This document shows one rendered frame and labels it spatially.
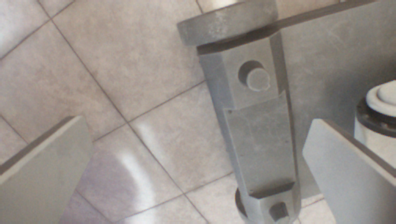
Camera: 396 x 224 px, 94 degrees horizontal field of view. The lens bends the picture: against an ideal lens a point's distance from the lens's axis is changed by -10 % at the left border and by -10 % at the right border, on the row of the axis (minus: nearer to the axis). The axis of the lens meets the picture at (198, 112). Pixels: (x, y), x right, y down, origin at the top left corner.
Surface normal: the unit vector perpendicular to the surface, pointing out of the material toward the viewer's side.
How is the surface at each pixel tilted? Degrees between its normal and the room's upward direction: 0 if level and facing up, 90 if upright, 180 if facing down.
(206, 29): 30
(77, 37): 0
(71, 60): 0
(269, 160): 0
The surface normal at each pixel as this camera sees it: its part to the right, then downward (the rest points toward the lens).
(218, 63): -0.64, 0.50
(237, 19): 0.04, 0.39
